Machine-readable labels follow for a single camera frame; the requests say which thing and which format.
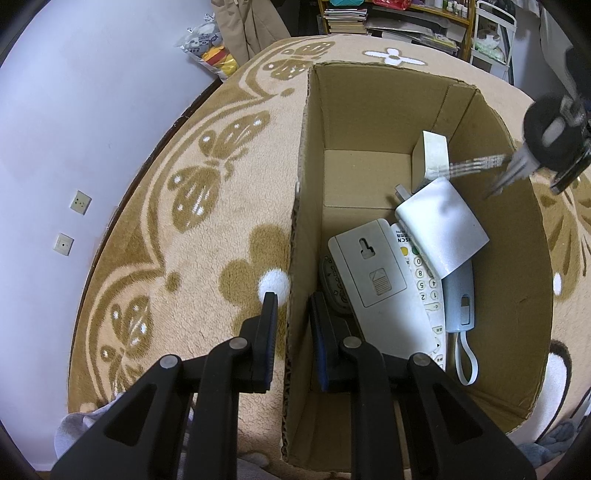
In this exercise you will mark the white wall device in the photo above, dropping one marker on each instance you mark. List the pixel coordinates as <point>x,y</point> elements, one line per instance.
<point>382,291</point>

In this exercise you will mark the lower wall outlet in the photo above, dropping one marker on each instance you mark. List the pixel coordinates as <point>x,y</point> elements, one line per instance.
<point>63,244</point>

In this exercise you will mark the blue grey cloth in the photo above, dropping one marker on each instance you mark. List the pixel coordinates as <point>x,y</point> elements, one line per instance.
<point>551,446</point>

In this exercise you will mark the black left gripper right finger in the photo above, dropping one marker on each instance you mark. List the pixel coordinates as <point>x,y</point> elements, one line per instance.
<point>408,417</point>

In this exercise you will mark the cartoon print round pouch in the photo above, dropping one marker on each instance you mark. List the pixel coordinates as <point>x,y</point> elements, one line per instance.
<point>332,284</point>

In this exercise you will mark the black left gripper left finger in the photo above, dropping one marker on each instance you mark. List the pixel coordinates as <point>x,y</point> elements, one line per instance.
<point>180,419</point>

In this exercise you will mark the wooden bookshelf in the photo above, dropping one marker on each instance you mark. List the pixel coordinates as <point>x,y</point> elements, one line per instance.
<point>443,25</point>

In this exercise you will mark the white utility cart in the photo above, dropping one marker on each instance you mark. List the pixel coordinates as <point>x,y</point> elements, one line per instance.
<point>493,37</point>

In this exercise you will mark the wall outlet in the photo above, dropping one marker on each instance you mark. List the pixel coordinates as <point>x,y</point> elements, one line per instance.
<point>63,244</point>
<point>80,202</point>

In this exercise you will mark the beige butterfly pattern rug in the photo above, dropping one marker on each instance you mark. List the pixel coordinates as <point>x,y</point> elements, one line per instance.
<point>308,140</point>

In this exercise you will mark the light blue power bank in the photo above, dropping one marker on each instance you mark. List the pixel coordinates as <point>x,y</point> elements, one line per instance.
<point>459,300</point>

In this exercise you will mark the white power adapter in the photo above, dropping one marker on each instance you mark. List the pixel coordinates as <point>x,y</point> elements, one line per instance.
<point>430,159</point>

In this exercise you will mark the white square charger box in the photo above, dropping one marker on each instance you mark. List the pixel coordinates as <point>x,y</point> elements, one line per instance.
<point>442,226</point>

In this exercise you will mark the white remote control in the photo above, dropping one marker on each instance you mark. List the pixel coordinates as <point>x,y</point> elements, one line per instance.
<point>430,291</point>

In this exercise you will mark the upper wall outlet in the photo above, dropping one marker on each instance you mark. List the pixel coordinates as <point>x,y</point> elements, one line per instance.
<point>80,202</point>

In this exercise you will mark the beige hanging coat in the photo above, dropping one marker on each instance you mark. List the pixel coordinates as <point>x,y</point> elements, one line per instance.
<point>248,26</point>

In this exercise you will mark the keys with black pompom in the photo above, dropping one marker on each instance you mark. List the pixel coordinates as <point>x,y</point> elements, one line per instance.
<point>536,153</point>

